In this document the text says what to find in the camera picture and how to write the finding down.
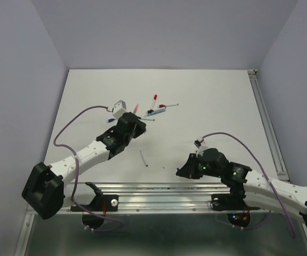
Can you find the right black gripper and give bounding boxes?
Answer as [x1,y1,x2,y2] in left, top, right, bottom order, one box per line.
[175,153,222,179]

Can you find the translucent red pen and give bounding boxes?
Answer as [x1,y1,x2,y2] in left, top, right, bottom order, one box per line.
[133,103,139,114]

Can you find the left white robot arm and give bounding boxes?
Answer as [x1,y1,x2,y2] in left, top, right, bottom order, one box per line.
[21,112,147,220]

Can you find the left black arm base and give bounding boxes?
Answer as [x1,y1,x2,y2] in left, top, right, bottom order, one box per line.
[70,182,124,233]

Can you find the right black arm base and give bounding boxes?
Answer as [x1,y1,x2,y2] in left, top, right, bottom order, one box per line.
[209,189,251,229]

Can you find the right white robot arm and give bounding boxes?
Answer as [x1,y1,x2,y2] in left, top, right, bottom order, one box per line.
[176,148,307,227]

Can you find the thin pen black cap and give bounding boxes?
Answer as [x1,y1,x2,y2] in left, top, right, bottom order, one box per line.
[138,117,155,121]

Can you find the light blue pen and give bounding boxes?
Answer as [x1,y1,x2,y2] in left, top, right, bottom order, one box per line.
[146,108,166,117]

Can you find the thin white red pen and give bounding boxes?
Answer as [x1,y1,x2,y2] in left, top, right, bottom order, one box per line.
[158,103,179,108]

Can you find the white marker red cap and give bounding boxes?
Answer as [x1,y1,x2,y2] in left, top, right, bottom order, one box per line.
[150,94,157,110]

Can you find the uncapped white blue marker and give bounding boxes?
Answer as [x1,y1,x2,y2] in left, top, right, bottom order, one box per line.
[140,150,149,167]

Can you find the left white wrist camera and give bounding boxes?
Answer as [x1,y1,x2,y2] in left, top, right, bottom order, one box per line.
[112,100,127,119]

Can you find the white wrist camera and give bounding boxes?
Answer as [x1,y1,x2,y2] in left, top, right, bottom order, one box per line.
[194,137,208,156]
[112,100,127,119]

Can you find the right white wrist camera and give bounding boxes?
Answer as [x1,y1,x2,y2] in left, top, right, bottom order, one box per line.
[194,137,208,156]

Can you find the aluminium right side rail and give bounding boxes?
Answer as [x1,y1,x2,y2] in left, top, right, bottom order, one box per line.
[247,69,290,182]

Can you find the aluminium rail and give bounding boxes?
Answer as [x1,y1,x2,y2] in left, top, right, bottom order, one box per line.
[247,69,290,182]
[15,183,307,255]

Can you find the aluminium front rail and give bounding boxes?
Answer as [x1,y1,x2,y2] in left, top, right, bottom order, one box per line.
[15,183,307,255]

